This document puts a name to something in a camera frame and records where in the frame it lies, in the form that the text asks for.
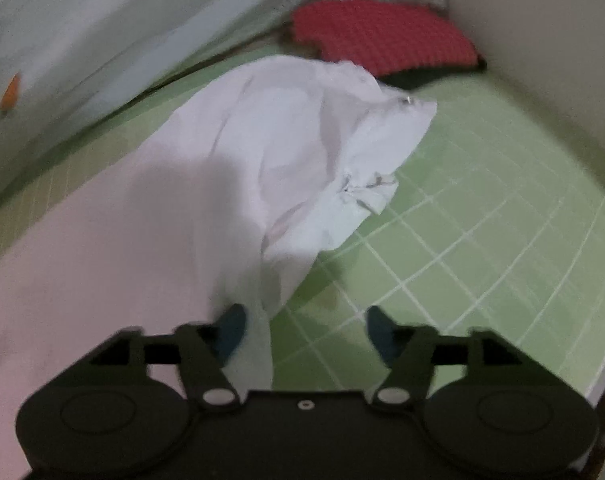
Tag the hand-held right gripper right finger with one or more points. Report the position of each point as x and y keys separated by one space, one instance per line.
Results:
x=381 y=332

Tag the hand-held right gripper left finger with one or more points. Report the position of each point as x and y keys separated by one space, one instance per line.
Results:
x=234 y=327

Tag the white garment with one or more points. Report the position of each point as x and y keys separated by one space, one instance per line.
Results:
x=262 y=160

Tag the green grid bed sheet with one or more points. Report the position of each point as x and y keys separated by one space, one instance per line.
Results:
x=462 y=240

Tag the red textured cushion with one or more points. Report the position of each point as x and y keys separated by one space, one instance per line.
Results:
x=382 y=42

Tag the light patterned blanket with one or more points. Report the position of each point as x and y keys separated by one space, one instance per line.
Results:
x=77 y=35

